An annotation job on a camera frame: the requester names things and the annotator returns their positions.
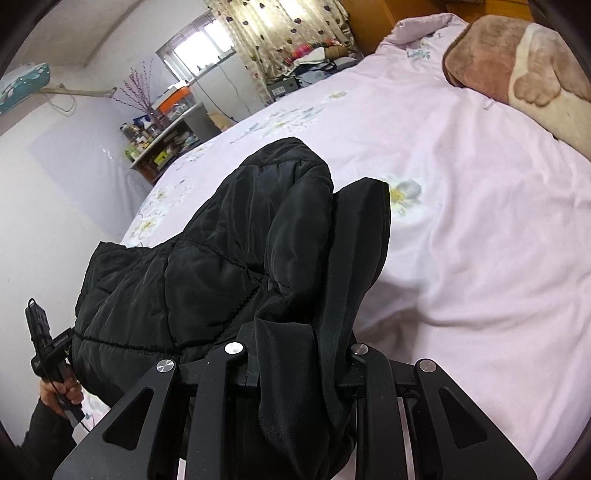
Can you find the wooden headboard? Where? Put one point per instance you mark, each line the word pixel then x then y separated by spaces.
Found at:
pixel 369 21

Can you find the cluttered wooden shelf unit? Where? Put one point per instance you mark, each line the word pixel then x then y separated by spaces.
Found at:
pixel 161 147

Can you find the orange and white container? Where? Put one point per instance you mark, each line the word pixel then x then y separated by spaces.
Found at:
pixel 173 99

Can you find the pink and cream plush blanket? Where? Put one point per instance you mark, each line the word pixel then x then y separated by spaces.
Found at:
pixel 485 55

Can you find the pink floral bed sheet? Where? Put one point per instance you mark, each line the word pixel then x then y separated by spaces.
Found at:
pixel 461 230

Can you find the person's left forearm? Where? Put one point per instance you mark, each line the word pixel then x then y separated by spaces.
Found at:
pixel 46 434

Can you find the pile of colourful clothes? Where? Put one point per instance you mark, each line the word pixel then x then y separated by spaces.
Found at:
pixel 318 53

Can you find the person's left hand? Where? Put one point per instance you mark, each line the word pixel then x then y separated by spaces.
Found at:
pixel 51 397

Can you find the teal wall fan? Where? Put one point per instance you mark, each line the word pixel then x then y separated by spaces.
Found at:
pixel 21 87

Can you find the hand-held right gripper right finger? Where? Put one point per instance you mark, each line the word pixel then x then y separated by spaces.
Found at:
pixel 369 374

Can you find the spotted cream curtain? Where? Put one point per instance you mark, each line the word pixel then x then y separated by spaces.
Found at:
pixel 263 27

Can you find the vase of flower branches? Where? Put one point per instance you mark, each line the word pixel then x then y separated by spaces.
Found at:
pixel 138 97

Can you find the window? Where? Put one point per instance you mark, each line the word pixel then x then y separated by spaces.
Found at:
pixel 198 41

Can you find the black electronic box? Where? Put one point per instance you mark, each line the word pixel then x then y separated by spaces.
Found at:
pixel 284 87

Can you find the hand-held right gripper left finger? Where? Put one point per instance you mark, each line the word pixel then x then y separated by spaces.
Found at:
pixel 221 374

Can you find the black padded jacket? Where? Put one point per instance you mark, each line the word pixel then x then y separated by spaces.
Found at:
pixel 231 254

